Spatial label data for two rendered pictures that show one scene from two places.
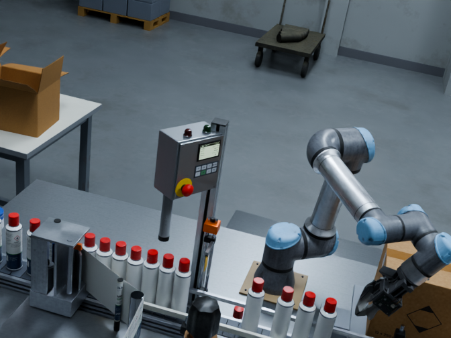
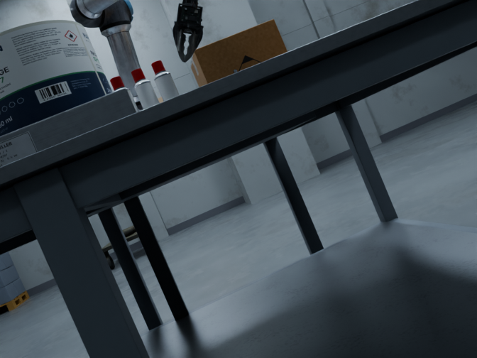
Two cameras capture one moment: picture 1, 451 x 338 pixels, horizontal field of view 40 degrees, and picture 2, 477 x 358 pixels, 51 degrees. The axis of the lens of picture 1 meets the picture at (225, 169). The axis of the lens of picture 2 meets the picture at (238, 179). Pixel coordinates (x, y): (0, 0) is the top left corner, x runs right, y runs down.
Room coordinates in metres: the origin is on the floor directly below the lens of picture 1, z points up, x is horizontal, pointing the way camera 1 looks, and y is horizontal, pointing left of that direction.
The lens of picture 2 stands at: (0.06, 0.02, 0.73)
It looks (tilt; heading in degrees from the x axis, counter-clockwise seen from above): 2 degrees down; 341
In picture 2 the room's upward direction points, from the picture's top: 23 degrees counter-clockwise
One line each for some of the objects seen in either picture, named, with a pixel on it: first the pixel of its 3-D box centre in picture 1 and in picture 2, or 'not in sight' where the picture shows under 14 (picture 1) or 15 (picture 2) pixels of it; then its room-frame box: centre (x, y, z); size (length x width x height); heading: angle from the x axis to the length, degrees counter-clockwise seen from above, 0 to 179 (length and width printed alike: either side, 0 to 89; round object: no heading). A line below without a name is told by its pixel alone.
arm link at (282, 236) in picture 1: (283, 244); not in sight; (1.88, -0.24, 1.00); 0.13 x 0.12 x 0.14; 116
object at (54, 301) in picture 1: (60, 266); not in sight; (1.55, 0.45, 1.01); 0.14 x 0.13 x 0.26; 80
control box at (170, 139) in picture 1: (188, 160); not in sight; (1.67, 0.11, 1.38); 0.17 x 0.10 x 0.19; 135
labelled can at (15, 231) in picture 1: (14, 241); not in sight; (1.68, 0.65, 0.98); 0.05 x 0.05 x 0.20
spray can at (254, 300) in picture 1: (253, 307); not in sight; (1.53, -0.15, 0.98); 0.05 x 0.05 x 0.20
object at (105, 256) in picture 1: (103, 266); not in sight; (1.62, 0.34, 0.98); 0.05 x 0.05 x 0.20
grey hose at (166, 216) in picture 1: (166, 210); not in sight; (1.69, 0.16, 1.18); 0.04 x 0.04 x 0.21
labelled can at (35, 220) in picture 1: (35, 247); not in sight; (1.67, 0.57, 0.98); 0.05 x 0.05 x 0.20
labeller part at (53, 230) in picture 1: (60, 231); not in sight; (1.54, 0.45, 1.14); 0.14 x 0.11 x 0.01; 80
